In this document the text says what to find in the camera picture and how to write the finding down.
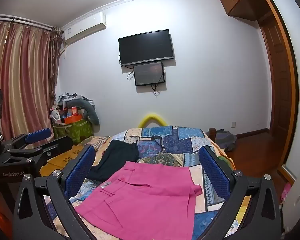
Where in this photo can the dark pants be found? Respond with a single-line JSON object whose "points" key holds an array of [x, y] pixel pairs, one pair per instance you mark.
{"points": [[115, 157]]}

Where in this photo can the grey plush toy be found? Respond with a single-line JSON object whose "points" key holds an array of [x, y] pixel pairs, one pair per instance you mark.
{"points": [[91, 112]]}

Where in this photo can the green storage bag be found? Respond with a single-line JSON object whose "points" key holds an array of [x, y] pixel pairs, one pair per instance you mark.
{"points": [[75, 131]]}

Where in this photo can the striped pink curtain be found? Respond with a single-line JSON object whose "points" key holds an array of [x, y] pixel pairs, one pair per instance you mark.
{"points": [[22, 80]]}

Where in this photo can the white wall outlet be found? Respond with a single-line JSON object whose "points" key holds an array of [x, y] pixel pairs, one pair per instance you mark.
{"points": [[233, 124]]}

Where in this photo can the patchwork printed blanket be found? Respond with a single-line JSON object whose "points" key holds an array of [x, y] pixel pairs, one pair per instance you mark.
{"points": [[170, 145]]}

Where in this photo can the black wall television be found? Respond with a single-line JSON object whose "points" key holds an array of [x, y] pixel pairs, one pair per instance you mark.
{"points": [[146, 47]]}

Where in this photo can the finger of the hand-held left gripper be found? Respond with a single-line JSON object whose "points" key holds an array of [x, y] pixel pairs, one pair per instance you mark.
{"points": [[37, 133], [57, 144]]}

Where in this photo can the pink pants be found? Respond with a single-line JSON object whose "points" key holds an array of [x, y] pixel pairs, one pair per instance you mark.
{"points": [[145, 205]]}

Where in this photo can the wooden door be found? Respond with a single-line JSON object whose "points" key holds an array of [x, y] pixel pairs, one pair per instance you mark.
{"points": [[275, 85]]}

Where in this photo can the yellow foam tube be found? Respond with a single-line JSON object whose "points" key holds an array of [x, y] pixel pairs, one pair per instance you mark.
{"points": [[152, 117]]}

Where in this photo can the white air conditioner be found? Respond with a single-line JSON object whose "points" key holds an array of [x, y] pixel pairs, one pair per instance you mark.
{"points": [[85, 27]]}

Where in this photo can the small black monitor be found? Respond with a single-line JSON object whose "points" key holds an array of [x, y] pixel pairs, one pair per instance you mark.
{"points": [[148, 73]]}

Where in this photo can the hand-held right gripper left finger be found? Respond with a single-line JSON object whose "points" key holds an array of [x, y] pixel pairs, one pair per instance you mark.
{"points": [[80, 170]]}

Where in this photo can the dark patterned curtain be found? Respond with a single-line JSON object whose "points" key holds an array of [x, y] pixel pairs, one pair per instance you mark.
{"points": [[56, 62]]}

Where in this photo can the grey cloth pile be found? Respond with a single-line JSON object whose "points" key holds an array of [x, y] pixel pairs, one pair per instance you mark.
{"points": [[225, 138]]}

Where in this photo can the orange box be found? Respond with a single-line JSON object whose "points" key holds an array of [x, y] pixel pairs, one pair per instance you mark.
{"points": [[73, 119]]}

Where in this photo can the curtain rail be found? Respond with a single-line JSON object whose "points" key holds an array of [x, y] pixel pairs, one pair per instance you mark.
{"points": [[20, 21]]}

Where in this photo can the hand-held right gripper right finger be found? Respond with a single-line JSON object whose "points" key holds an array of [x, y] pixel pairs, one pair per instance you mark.
{"points": [[214, 177]]}

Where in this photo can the yellow flowered sheet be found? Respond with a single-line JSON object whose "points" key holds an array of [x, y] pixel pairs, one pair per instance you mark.
{"points": [[65, 159]]}

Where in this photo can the wooden door frame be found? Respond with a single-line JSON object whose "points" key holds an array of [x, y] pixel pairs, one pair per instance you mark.
{"points": [[291, 80]]}

